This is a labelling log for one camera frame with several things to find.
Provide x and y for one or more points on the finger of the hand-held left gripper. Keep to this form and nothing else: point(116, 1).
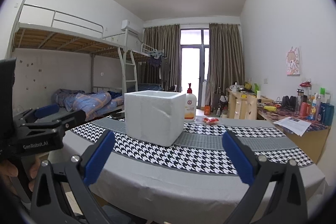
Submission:
point(73, 117)
point(47, 110)

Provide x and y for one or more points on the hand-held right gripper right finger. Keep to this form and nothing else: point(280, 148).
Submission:
point(237, 158)

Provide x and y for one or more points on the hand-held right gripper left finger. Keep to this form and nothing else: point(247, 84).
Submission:
point(99, 158)

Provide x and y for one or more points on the white foam box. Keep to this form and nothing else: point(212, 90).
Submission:
point(152, 119)

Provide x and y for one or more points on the person's left hand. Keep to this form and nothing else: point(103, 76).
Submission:
point(33, 176)

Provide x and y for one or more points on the blue checked quilt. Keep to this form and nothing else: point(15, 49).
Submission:
point(86, 102)

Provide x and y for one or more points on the black phone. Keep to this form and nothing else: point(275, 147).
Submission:
point(118, 116)

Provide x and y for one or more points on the red snack packet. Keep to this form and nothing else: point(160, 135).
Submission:
point(211, 121)

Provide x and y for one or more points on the wooden chair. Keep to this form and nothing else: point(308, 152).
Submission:
point(251, 108)

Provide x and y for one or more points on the wooden drawer cabinet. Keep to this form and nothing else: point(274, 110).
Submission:
point(236, 106)

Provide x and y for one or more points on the orange jug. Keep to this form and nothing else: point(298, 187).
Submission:
point(208, 110)

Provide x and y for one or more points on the printed paper sheets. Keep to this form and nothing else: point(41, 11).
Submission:
point(294, 125)

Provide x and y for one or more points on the white pump lotion bottle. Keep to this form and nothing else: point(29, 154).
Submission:
point(189, 108)

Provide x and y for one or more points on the metal bunk bed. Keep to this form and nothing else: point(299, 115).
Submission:
point(65, 40)
point(149, 87)

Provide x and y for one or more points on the grey houndstooth tablecloth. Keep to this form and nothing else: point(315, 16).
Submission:
point(170, 187)

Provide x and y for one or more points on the wooden desk with patterned cloth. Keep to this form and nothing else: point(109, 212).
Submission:
point(309, 142)

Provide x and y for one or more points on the row of toiletry bottles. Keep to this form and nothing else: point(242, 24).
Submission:
point(323, 113)

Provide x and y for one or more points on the brown curtain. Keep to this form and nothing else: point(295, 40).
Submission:
point(170, 56)
point(225, 61)

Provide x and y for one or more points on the hanging dark clothes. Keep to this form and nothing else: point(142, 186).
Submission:
point(155, 62)

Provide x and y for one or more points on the glass balcony door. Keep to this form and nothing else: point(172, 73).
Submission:
point(194, 64)

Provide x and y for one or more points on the white air conditioner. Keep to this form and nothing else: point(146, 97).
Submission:
point(130, 27)

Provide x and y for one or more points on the pink cartoon wall poster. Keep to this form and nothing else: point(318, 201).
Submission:
point(293, 61)

